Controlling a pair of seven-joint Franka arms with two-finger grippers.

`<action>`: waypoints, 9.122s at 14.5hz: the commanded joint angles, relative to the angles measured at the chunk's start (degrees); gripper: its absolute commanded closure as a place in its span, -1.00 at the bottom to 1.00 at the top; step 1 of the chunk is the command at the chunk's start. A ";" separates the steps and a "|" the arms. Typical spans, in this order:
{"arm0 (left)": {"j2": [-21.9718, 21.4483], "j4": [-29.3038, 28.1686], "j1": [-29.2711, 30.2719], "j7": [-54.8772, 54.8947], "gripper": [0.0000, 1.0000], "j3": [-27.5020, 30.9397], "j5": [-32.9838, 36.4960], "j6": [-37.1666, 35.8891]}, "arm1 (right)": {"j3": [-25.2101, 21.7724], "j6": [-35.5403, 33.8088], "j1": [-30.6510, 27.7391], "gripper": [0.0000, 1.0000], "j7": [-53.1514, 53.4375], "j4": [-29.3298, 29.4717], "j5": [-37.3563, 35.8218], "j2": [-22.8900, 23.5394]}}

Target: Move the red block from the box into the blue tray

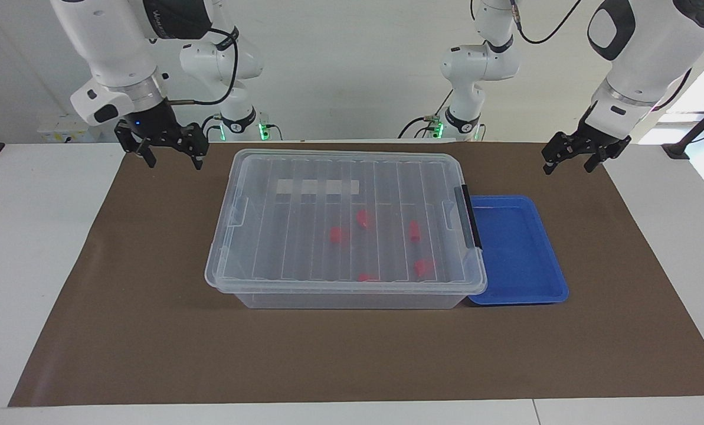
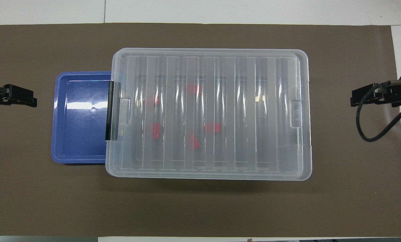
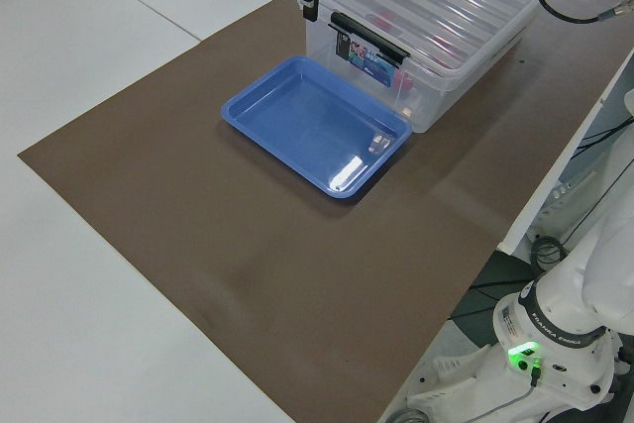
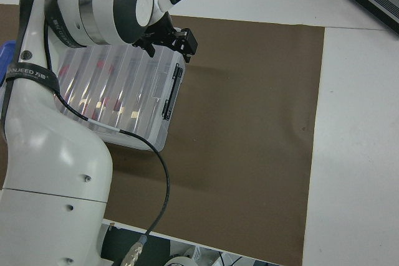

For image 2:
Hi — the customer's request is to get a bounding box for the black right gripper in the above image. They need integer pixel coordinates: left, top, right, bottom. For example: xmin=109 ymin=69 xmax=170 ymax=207
xmin=351 ymin=83 xmax=401 ymax=108

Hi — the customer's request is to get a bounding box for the clear ribbed plastic lid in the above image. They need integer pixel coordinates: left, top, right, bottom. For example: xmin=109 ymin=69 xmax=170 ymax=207
xmin=106 ymin=48 xmax=313 ymax=181

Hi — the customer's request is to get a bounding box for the blue plastic tray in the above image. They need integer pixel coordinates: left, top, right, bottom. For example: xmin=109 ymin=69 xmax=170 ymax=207
xmin=51 ymin=71 xmax=113 ymax=164

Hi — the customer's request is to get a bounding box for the clear plastic storage box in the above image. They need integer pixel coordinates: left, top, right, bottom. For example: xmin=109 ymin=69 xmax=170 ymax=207
xmin=105 ymin=49 xmax=312 ymax=179

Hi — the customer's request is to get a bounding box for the brown table mat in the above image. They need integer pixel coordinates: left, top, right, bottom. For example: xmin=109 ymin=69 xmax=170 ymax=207
xmin=0 ymin=23 xmax=401 ymax=237

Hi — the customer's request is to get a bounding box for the black cable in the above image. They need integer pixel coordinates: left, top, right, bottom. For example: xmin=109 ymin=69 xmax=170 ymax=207
xmin=356 ymin=81 xmax=401 ymax=143

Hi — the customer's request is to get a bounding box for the black box latch handle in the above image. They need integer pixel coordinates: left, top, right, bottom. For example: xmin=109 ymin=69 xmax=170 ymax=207
xmin=105 ymin=81 xmax=121 ymax=142

